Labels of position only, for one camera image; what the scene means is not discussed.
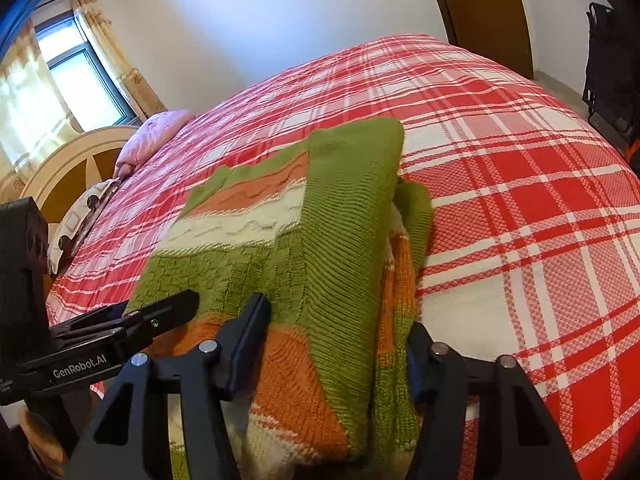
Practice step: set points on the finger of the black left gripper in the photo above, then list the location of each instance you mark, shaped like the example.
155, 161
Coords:
143, 324

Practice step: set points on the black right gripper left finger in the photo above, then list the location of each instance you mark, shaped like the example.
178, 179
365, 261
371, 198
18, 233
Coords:
128, 435

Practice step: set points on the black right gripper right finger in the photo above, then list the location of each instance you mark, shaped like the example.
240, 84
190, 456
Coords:
517, 436

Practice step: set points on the green orange striped knit sweater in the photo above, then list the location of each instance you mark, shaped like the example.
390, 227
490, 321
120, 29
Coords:
333, 237

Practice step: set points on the white patterned pillow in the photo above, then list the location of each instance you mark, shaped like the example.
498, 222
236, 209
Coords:
77, 224

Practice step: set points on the cream wooden headboard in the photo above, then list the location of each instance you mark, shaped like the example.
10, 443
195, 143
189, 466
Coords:
75, 166

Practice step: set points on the red white plaid bedspread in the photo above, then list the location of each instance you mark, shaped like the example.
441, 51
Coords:
534, 247

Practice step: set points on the pink pillow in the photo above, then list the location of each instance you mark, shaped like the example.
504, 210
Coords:
154, 133

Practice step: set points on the beige patterned curtain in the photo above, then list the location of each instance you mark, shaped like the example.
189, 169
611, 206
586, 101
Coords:
128, 80

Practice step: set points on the brown wooden door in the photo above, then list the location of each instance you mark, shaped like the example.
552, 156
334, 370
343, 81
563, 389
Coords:
495, 29

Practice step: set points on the window with dark frame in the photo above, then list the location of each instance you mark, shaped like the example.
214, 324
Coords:
86, 87

